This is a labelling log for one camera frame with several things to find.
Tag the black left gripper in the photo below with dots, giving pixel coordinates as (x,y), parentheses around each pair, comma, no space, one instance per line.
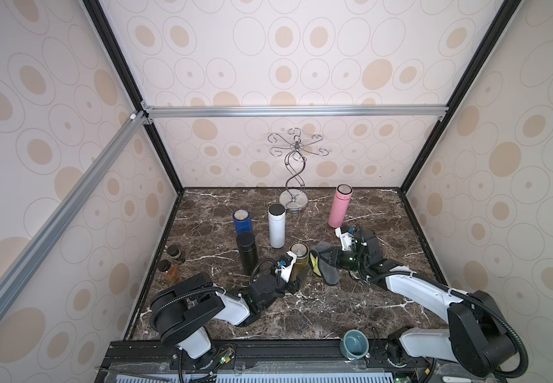
(293,286)

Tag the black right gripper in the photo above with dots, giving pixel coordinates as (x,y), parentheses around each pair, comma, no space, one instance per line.
(353,258)

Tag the grey yellow cleaning cloth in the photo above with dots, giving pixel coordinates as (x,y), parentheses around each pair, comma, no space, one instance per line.
(323,259)

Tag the gold thermos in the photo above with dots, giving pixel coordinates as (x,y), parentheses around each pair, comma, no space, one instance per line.
(302,257)

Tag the pink thermos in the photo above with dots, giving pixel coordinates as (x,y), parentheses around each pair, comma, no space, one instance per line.
(340,204)

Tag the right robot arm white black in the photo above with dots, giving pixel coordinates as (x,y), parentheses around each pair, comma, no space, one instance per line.
(477,337)

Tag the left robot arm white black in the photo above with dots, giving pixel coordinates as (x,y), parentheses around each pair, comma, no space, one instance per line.
(180,313)

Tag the black thermos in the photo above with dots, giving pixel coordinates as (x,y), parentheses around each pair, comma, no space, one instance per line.
(247,247)

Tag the blue thermos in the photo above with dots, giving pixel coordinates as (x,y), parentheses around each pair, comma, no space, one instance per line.
(242,221)

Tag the white thermos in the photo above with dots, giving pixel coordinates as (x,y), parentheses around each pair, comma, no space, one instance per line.
(276,225)

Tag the silver metal cup stand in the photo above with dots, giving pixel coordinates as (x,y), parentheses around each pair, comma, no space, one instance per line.
(295,150)

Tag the teal ceramic mug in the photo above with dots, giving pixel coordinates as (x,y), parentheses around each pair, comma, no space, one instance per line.
(354,345)

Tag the orange spice jar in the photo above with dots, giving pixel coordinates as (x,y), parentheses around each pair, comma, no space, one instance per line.
(169,271)

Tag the dark lid spice jar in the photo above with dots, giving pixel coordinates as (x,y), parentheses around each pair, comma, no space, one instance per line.
(175,254)

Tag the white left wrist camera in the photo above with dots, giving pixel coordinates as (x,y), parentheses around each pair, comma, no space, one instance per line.
(285,266)

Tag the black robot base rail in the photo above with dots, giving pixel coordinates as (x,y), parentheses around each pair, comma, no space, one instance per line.
(260,361)

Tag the horizontal aluminium frame bar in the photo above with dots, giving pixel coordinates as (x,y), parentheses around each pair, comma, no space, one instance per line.
(154,112)

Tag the left aluminium frame bar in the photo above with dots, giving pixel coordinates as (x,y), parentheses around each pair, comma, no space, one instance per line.
(39,247)

